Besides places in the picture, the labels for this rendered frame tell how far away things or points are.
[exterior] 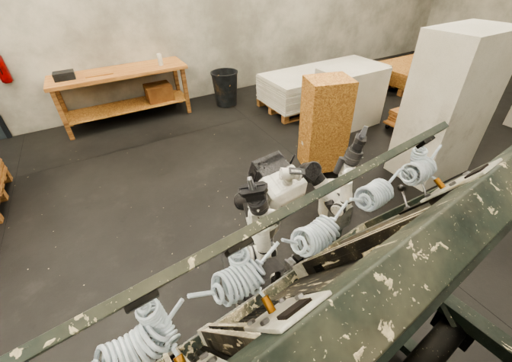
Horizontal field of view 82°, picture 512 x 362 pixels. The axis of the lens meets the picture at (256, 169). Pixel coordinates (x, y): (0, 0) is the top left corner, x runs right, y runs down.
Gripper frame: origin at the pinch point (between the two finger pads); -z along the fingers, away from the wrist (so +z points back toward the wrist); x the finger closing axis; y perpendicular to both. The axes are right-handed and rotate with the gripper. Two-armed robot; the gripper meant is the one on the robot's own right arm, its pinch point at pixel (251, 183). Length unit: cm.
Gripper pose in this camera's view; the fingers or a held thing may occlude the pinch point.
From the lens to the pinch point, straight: 119.7
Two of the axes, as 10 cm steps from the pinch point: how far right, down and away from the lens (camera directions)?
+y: 0.6, 7.3, -6.8
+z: 2.0, 6.5, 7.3
